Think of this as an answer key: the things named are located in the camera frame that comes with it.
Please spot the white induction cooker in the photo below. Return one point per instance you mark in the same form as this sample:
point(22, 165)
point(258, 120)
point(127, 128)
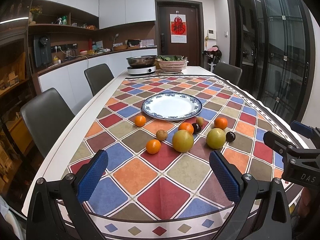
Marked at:
point(134, 70)

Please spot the green apple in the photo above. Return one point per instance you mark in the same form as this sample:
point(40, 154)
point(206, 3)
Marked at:
point(182, 141)
point(216, 138)

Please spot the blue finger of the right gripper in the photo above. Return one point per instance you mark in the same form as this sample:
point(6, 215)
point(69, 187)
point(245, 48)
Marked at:
point(278, 144)
point(302, 129)

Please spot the far left grey chair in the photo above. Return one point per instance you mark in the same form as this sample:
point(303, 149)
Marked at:
point(98, 77)

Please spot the white stroller with clothes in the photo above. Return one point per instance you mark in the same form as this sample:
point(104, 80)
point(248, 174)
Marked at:
point(212, 57)

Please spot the right hand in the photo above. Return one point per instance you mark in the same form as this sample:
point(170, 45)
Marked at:
point(306, 200)

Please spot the colourful checkered tablecloth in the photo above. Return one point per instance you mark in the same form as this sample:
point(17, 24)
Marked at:
point(172, 195)

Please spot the pink basket of greens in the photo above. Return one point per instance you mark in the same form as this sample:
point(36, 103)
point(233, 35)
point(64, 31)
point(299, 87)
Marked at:
point(171, 64)

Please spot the black glass sliding door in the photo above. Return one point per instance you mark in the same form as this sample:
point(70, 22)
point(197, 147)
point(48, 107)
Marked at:
point(273, 42)

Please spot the white intercom panel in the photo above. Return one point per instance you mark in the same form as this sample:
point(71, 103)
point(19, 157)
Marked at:
point(211, 34)

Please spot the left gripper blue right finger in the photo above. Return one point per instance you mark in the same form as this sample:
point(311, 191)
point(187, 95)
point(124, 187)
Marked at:
point(222, 169)

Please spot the black water dispenser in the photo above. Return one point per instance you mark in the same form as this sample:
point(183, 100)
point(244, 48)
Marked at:
point(42, 50)

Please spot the brown kiwi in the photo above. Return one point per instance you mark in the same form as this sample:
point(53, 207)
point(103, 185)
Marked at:
point(161, 135)
point(200, 121)

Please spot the dark plum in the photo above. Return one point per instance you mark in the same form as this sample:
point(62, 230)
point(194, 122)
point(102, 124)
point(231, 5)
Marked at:
point(197, 128)
point(230, 136)

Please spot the right grey chair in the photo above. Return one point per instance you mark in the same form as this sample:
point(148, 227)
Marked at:
point(228, 72)

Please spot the dark wooden door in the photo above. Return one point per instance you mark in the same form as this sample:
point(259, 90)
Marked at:
point(193, 49)

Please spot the near left grey chair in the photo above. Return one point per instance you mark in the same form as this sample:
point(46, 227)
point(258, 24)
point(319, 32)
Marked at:
point(46, 116)

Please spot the red fu wall calendar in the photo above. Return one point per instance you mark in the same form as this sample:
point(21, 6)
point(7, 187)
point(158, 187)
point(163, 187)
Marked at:
point(178, 28)

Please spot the blue white porcelain plate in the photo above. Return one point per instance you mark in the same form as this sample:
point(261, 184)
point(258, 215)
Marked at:
point(172, 106)

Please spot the steel pan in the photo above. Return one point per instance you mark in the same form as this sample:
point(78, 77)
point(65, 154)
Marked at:
point(141, 61)

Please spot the grey chair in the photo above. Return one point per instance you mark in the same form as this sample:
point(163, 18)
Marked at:
point(46, 116)
point(228, 72)
point(98, 77)

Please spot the small orange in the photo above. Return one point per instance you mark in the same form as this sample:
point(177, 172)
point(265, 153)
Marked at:
point(140, 120)

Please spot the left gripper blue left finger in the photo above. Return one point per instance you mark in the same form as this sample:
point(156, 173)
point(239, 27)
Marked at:
point(89, 175)

